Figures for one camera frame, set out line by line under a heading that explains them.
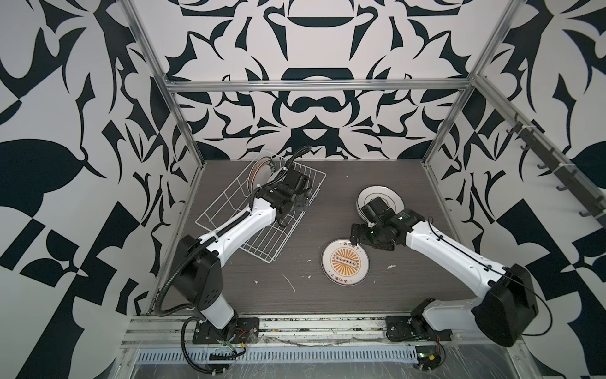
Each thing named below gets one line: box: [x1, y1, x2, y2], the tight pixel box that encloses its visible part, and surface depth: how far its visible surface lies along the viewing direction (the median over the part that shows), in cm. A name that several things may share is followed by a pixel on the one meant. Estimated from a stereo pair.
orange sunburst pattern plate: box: [320, 237, 371, 287], surface depth 89 cm
